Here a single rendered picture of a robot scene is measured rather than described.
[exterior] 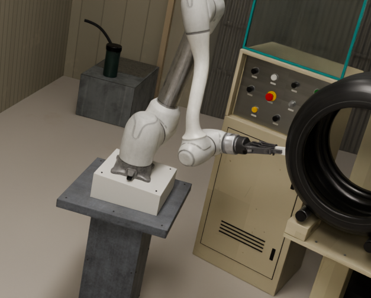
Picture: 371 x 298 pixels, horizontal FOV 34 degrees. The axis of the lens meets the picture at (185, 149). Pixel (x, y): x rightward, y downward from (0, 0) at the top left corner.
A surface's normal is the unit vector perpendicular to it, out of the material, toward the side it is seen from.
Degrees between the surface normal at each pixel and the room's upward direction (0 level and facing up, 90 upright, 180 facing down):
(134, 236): 90
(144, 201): 90
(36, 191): 0
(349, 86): 48
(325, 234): 0
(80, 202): 0
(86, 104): 90
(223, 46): 90
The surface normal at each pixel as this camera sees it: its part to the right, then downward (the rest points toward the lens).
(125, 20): -0.22, 0.35
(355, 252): 0.19, -0.90
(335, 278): -0.53, 0.24
